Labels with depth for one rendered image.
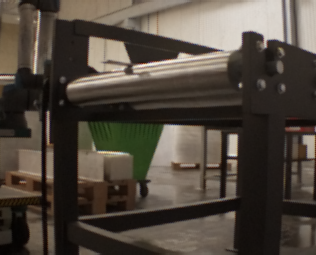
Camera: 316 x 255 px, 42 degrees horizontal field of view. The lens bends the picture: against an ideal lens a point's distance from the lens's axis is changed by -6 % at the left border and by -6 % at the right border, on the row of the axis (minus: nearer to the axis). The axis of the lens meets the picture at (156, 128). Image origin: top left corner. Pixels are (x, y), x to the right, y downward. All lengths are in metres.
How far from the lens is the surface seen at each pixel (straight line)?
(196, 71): 1.14
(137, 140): 4.64
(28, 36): 2.49
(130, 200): 3.96
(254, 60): 1.01
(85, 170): 3.98
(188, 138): 8.78
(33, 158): 4.32
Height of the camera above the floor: 0.69
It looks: 1 degrees up
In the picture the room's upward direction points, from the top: 1 degrees clockwise
